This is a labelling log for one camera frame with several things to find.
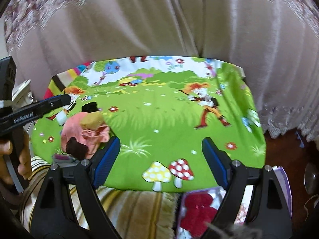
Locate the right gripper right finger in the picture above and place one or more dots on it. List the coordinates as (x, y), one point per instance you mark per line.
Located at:
(267, 211)

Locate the person's left hand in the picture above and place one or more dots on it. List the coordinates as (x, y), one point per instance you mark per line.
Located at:
(24, 168)

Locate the pink fleece cloth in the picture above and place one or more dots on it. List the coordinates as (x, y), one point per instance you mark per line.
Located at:
(92, 139)

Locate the black fuzzy sock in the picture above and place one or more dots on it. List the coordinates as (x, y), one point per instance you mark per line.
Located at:
(90, 107)

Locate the dark brown fuzzy item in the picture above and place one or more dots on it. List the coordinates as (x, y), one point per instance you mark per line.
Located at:
(76, 149)

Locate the yellow sponge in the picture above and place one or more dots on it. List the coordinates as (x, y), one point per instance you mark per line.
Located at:
(92, 121)

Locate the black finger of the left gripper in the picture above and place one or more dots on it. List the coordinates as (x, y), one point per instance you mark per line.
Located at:
(37, 110)

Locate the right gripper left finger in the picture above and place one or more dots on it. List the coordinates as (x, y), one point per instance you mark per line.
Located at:
(53, 213)

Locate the striped beige sofa cushion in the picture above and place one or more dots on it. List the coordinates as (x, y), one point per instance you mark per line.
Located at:
(134, 214)

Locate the green cartoon print mat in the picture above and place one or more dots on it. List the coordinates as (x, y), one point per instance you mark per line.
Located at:
(161, 108)

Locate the red fuzzy cloth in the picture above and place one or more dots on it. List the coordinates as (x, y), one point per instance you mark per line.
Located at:
(198, 212)

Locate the white sponge block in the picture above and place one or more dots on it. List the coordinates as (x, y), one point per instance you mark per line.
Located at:
(61, 118)

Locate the beige pink curtain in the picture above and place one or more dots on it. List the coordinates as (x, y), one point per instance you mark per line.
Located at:
(274, 41)

